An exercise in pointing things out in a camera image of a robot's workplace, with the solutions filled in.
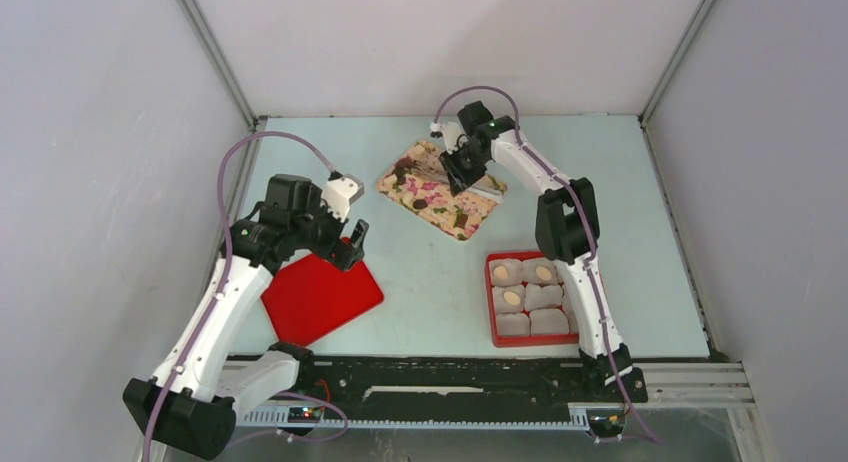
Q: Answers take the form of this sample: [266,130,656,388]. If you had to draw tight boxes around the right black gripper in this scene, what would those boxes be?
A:
[440,141,490,196]

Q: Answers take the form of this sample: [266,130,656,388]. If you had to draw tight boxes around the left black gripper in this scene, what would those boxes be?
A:
[291,188,368,271]

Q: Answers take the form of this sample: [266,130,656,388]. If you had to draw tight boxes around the steel tongs white handle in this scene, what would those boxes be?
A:
[411,165,504,203]

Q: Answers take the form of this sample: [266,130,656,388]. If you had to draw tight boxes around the white chocolate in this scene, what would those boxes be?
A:
[503,291,522,306]
[535,266,552,282]
[493,266,510,280]

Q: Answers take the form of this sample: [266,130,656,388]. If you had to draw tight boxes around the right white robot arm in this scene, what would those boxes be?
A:
[430,101,633,400]

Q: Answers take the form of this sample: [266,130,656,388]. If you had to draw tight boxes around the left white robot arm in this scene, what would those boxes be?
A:
[122,171,368,461]

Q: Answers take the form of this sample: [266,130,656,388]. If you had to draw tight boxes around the brown square chocolate on tray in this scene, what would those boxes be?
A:
[453,212,470,232]

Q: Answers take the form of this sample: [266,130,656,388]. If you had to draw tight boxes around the red chocolate box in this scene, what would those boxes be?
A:
[484,250,602,349]

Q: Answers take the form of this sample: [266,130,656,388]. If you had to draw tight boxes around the floral serving tray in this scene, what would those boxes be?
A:
[376,140,508,241]

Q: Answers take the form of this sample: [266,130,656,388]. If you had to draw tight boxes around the red box lid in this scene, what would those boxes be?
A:
[261,255,385,347]

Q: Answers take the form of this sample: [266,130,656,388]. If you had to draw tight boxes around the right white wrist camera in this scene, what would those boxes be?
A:
[429,122,468,154]

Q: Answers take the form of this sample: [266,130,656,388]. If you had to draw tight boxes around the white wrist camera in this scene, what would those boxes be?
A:
[429,122,468,154]
[321,171,364,222]

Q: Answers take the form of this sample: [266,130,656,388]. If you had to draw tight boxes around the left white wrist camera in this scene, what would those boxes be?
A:
[321,171,364,222]

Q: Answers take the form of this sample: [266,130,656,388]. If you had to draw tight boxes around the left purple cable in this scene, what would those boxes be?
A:
[139,131,350,462]

